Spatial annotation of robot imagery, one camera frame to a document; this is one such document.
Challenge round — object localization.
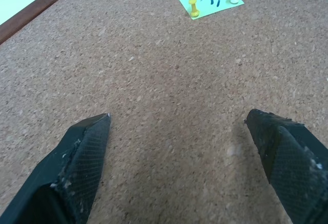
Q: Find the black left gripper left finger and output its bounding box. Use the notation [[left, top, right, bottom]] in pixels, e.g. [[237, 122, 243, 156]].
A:
[[0, 113, 113, 224]]

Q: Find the yellow push pin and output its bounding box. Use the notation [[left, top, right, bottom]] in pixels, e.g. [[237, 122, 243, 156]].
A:
[[188, 0, 200, 17]]

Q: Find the brown wooden board frame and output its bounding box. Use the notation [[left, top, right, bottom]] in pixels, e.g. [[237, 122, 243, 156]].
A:
[[0, 0, 87, 45]]

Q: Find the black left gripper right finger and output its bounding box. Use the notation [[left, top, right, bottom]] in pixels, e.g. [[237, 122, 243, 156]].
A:
[[243, 108, 328, 224]]

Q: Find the brown cork board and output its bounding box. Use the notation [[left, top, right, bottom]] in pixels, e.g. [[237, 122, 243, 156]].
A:
[[0, 0, 328, 224]]

